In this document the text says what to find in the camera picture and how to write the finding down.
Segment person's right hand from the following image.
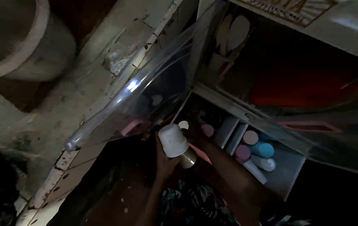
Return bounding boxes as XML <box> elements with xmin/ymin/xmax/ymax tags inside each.
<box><xmin>185</xmin><ymin>117</ymin><xmax>209</xmax><ymax>150</ymax></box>

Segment person's left hand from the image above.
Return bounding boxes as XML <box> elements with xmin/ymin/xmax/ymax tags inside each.
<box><xmin>156</xmin><ymin>131</ymin><xmax>180</xmax><ymax>180</ymax></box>

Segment shiny metallic cup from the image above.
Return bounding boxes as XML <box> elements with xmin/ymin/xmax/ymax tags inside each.
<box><xmin>178</xmin><ymin>148</ymin><xmax>197</xmax><ymax>169</ymax></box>

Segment white plastic cup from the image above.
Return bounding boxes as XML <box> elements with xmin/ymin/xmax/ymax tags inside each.
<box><xmin>158</xmin><ymin>123</ymin><xmax>189</xmax><ymax>158</ymax></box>

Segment person's left forearm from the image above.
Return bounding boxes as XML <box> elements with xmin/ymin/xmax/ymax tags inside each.
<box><xmin>136</xmin><ymin>176</ymin><xmax>169</xmax><ymax>226</ymax></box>

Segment person's right forearm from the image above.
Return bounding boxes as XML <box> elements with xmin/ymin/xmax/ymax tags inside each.
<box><xmin>199</xmin><ymin>138</ymin><xmax>286</xmax><ymax>226</ymax></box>

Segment round pink lid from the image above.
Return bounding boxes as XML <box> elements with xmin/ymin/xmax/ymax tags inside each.
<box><xmin>201</xmin><ymin>124</ymin><xmax>215</xmax><ymax>138</ymax></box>

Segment grey plastic drawer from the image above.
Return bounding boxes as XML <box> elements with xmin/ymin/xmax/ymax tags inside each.
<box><xmin>226</xmin><ymin>122</ymin><xmax>307</xmax><ymax>201</ymax></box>
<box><xmin>171</xmin><ymin>91</ymin><xmax>240</xmax><ymax>149</ymax></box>

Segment person's body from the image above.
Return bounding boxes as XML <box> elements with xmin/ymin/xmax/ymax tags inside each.
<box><xmin>160</xmin><ymin>180</ymin><xmax>240</xmax><ymax>226</ymax></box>

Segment clear plastic door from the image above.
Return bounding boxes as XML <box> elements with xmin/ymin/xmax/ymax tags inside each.
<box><xmin>64</xmin><ymin>0</ymin><xmax>228</xmax><ymax>153</ymax></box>
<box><xmin>245</xmin><ymin>108</ymin><xmax>358</xmax><ymax>179</ymax></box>

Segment container with mauve lid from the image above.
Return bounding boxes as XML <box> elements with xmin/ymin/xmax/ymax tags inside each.
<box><xmin>234</xmin><ymin>144</ymin><xmax>251</xmax><ymax>164</ymax></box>

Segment container with beige lid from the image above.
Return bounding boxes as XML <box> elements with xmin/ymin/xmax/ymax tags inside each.
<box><xmin>243</xmin><ymin>130</ymin><xmax>259</xmax><ymax>145</ymax></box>

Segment blue cylindrical container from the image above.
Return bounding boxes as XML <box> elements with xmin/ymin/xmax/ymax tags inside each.
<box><xmin>250</xmin><ymin>141</ymin><xmax>274</xmax><ymax>158</ymax></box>

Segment white tube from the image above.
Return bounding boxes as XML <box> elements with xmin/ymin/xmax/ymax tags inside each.
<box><xmin>243</xmin><ymin>159</ymin><xmax>267</xmax><ymax>185</ymax></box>

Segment white bottle with rounded end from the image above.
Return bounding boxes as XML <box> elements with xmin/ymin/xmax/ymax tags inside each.
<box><xmin>250</xmin><ymin>155</ymin><xmax>276</xmax><ymax>172</ymax></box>

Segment beige long utensil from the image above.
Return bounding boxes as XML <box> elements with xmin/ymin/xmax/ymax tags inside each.
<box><xmin>216</xmin><ymin>13</ymin><xmax>233</xmax><ymax>57</ymax></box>

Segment red item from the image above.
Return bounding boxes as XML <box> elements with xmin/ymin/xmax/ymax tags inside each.
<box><xmin>249</xmin><ymin>71</ymin><xmax>358</xmax><ymax>107</ymax></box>

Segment white oval utensil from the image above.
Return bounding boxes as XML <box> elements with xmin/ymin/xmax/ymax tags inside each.
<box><xmin>227</xmin><ymin>15</ymin><xmax>250</xmax><ymax>53</ymax></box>

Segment large white bucket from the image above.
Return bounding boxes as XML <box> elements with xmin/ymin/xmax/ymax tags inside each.
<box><xmin>0</xmin><ymin>0</ymin><xmax>77</xmax><ymax>83</ymax></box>

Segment plastic cabinet with printed top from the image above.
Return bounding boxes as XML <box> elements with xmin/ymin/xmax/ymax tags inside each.
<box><xmin>185</xmin><ymin>0</ymin><xmax>358</xmax><ymax>126</ymax></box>

